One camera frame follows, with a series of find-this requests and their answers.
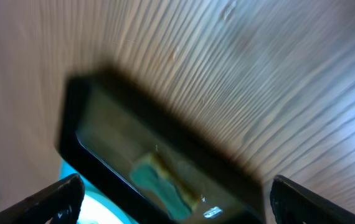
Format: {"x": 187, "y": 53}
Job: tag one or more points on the green yellow sponge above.
{"x": 152, "y": 173}

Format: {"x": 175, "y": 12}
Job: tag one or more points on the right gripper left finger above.
{"x": 57, "y": 203}

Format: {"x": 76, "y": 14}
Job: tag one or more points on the white plate with ketchup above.
{"x": 96, "y": 210}

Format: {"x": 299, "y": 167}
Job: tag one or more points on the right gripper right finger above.
{"x": 292, "y": 203}

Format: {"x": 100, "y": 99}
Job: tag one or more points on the black water tray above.
{"x": 108, "y": 123}

